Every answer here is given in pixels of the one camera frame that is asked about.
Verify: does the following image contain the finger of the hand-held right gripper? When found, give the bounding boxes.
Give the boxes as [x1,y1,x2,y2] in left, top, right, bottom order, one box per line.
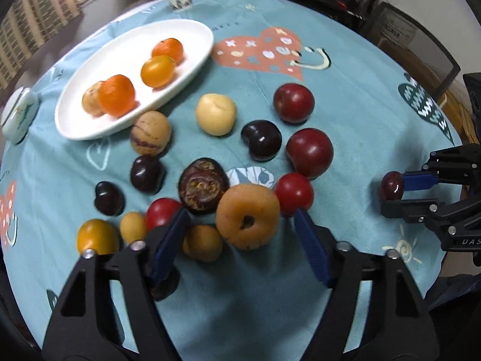
[400,146,472,192]
[381,195,472,234]

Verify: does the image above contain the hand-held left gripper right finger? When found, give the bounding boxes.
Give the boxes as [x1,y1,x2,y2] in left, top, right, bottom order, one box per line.
[293,208,438,361]

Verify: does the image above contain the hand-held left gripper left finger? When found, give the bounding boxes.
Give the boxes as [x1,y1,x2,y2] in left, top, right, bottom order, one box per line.
[41,208,192,361]

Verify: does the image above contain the small dark red cherry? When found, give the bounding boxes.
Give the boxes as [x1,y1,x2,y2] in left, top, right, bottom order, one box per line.
[381,171,405,201]

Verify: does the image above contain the red cherry tomato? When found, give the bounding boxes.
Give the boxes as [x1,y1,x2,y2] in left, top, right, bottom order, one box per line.
[274,173,315,217]
[145,198,183,232]

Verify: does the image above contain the small yellow loquat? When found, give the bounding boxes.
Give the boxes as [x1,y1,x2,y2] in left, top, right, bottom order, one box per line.
[119,211,147,245]

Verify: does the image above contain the dark purple round fruit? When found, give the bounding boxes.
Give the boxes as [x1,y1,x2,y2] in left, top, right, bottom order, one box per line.
[150,267,181,301]

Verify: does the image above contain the dark brown mangosteen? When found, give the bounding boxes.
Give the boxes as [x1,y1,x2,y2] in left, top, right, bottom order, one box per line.
[178,157,229,215]

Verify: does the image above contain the orange-brown pear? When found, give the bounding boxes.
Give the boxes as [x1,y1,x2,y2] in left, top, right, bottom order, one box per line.
[215,184,280,251]

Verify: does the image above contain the dark red plum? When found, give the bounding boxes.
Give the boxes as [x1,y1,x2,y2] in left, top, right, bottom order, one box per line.
[286,128,334,179]
[273,84,315,124]

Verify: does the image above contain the dark purple heart-shaped cherry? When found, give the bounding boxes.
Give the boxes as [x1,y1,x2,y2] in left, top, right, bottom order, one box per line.
[241,120,282,162]
[94,181,125,217]
[130,155,166,192]

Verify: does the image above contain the pale yellow round fruit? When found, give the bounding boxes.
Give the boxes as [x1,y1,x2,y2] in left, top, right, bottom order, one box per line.
[196,94,237,136]

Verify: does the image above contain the white plate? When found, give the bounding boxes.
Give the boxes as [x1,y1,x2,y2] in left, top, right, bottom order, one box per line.
[54,19,215,140]

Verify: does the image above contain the orange apricot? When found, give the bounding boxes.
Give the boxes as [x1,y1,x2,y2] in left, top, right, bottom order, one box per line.
[182,225,224,263]

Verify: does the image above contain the dark blue clothing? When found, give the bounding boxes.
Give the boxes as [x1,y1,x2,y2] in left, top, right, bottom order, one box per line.
[426,273,481,311]

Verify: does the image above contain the yellow tomato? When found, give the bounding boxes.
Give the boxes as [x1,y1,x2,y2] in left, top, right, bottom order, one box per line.
[77,219,121,256]

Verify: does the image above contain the blue printed tablecloth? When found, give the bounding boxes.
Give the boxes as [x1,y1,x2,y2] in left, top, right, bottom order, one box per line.
[0,0,464,361]

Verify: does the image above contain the striped tan melon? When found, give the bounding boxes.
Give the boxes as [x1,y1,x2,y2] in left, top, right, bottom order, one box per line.
[130,110,173,156]

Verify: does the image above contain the black mesh chair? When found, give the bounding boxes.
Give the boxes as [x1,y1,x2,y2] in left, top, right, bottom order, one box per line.
[361,2,462,102]

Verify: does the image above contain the orange tangerine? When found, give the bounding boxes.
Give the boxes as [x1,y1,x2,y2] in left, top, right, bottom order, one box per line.
[151,38,185,64]
[98,74,136,118]

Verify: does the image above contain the tan round fruit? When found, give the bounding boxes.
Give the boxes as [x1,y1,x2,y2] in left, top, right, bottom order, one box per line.
[82,81,106,117]

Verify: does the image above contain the yellow-orange tomato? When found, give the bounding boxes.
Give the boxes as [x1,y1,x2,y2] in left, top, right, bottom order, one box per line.
[140,56,177,89]

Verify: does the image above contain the white ceramic lidded jar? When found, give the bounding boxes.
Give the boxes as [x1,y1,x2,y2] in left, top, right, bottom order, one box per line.
[0,86,39,144]

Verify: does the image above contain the checked striped curtain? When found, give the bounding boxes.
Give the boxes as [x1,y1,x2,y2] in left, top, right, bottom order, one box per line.
[0,0,81,87]

